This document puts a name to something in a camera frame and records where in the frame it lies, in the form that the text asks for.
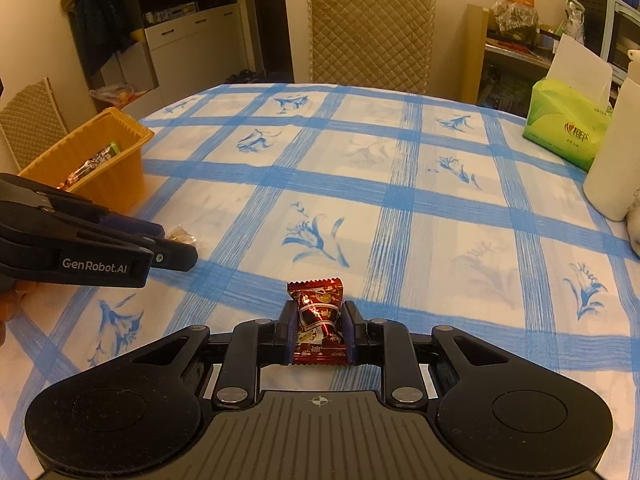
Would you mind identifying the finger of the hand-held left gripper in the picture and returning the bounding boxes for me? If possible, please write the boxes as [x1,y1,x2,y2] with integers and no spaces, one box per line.
[0,172,166,238]
[0,201,199,273]

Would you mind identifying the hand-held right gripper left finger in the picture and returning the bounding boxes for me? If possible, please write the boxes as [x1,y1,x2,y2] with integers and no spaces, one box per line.
[120,300,297,409]

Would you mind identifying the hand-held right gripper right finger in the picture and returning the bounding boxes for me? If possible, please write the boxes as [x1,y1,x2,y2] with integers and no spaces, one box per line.
[344,301,521,409]

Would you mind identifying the clear brown snack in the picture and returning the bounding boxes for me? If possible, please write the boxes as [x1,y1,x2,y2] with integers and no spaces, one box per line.
[165,225,198,248]

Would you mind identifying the dark red candy packet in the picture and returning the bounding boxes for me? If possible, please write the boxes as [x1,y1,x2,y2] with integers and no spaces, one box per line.
[287,277,347,366]

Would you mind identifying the orange plastic tray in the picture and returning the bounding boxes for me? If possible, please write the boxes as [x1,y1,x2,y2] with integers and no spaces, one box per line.
[19,106,156,216]

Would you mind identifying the green edged sausage packet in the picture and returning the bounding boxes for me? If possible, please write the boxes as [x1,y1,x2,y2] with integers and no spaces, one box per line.
[65,141,123,188]

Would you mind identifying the person's left hand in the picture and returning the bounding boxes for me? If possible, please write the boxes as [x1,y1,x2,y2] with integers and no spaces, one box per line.
[0,281,38,348]

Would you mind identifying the red white plastic bag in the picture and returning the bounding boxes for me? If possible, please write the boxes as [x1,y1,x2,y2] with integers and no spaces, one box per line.
[89,84,136,108]

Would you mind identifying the blue checked tablecloth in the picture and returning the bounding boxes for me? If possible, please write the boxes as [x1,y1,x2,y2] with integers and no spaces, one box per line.
[0,82,640,480]

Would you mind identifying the beige quilted chair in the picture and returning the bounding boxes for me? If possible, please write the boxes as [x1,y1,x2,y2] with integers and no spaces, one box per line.
[306,0,437,96]
[0,77,70,173]

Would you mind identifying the white cabinet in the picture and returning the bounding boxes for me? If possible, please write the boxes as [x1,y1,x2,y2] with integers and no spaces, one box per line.
[60,0,251,106]

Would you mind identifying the dark hanging jacket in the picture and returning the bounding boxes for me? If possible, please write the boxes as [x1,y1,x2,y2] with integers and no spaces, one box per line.
[62,0,133,68]

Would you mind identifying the row of small boxes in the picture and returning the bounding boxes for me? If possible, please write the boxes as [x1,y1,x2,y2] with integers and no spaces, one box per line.
[142,0,198,23]

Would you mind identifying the dark door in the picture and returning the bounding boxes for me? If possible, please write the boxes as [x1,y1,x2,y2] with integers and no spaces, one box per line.
[240,0,296,83]

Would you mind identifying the green tissue pack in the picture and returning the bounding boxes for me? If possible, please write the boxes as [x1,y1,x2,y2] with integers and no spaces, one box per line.
[522,35,613,173]

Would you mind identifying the grey cloth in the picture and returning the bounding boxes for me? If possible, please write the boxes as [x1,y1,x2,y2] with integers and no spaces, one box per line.
[625,205,640,261]

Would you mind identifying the wooden shelf rack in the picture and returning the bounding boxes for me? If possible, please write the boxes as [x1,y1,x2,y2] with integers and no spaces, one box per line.
[461,4,616,111]

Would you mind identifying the white thermos bottle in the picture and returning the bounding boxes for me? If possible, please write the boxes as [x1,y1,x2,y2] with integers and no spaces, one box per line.
[583,50,640,222]

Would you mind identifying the jar with orange lid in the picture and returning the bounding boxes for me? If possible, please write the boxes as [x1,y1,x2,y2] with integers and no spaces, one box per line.
[492,0,540,41]

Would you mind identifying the green foil bag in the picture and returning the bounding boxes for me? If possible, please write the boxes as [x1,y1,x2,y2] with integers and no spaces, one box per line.
[564,0,587,43]

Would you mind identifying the light blue toaster oven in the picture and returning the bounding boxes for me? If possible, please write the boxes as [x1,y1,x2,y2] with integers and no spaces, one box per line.
[577,0,640,86]

